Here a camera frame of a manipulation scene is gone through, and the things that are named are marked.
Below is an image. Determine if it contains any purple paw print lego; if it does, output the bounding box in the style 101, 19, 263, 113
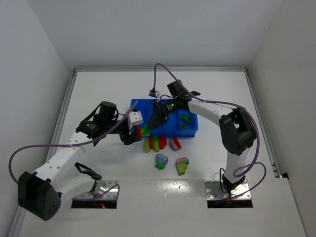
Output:
155, 154, 168, 169

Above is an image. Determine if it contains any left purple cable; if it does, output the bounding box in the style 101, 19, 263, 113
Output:
8, 102, 139, 202

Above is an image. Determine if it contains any red lego piece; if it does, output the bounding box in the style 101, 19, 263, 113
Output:
136, 126, 143, 140

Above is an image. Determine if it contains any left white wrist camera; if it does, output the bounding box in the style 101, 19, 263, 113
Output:
127, 111, 144, 129

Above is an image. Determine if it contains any blue divided plastic bin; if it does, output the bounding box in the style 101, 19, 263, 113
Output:
130, 99, 198, 138

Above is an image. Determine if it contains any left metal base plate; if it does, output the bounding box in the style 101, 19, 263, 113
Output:
71, 180, 120, 209

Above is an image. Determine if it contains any green square lego brick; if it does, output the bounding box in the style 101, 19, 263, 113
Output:
179, 123, 188, 129

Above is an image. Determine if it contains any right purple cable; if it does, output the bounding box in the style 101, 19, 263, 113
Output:
153, 63, 267, 204

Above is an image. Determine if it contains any metal base plate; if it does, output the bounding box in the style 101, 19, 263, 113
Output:
205, 180, 253, 209
71, 180, 120, 209

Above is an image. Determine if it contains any striped red green lego stack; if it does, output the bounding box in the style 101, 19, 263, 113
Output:
144, 136, 167, 153

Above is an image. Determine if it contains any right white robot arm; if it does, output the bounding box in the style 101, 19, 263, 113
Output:
148, 81, 259, 193

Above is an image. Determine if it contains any red purple rounded lego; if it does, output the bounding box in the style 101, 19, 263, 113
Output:
169, 137, 182, 151

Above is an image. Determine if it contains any purple cable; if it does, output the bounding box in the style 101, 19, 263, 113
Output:
8, 102, 139, 202
153, 63, 267, 204

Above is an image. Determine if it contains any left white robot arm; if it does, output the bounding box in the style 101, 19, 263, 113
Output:
18, 101, 143, 221

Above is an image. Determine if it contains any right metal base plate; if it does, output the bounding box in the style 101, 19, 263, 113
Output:
205, 180, 253, 209

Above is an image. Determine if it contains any green lego cluster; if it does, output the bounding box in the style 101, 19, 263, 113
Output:
141, 124, 152, 137

